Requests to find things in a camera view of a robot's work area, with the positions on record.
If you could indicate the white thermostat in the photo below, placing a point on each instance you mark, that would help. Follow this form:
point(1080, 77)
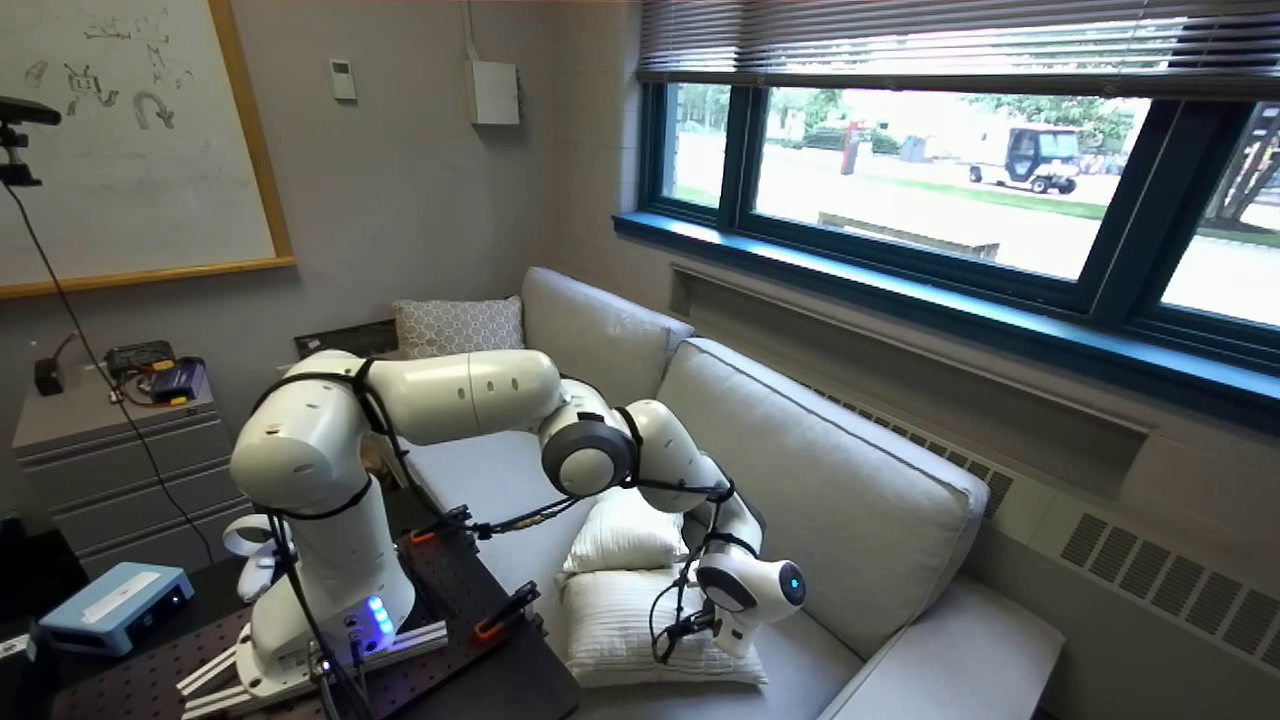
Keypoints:
point(340, 82)

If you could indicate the black camera on stand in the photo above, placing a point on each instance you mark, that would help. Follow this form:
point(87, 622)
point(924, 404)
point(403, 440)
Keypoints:
point(13, 119)

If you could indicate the large white striped pillow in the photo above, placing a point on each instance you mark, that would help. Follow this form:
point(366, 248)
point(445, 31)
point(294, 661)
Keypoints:
point(611, 622)

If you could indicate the teal framed window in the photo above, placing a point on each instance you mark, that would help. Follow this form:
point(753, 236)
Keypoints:
point(1130, 241)

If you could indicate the white VR controller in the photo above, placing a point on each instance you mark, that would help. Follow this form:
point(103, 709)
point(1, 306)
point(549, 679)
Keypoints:
point(260, 547)

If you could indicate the grey window blinds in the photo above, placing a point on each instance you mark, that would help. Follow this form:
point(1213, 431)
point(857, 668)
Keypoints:
point(1184, 48)

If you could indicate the orange handled clamp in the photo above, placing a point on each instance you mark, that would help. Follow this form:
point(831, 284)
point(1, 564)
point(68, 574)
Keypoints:
point(499, 622)
point(453, 523)

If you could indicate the small white striped pillow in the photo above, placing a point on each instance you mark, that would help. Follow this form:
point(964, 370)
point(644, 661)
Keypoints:
point(627, 534)

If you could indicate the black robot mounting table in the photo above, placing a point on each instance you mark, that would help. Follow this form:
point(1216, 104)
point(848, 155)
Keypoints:
point(435, 668)

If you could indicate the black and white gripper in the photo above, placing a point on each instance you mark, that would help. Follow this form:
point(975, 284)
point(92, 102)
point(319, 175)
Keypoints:
point(717, 627)

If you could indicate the wall radiator vent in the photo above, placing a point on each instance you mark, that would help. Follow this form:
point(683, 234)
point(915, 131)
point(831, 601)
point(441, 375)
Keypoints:
point(1111, 553)

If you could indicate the blue and white box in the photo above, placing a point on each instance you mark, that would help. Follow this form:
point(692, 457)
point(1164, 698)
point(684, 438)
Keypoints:
point(116, 610)

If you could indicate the wood framed whiteboard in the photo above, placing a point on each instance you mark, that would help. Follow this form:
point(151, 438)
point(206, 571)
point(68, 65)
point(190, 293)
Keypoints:
point(159, 165)

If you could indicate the white wall box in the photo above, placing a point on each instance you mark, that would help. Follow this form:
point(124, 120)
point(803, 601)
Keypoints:
point(494, 95)

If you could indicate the light grey couch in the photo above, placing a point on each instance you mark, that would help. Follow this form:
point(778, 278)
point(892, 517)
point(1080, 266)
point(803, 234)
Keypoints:
point(877, 527)

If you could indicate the grey patterned pillow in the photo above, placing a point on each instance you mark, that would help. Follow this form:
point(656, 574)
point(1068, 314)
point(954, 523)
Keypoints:
point(459, 324)

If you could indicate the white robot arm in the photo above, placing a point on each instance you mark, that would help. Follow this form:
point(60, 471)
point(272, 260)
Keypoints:
point(340, 597)

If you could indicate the grey drawer cabinet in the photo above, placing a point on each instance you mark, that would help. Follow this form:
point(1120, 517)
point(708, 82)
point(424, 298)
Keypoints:
point(124, 482)

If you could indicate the items on cabinet top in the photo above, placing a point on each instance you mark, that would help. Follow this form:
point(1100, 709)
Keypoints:
point(154, 375)

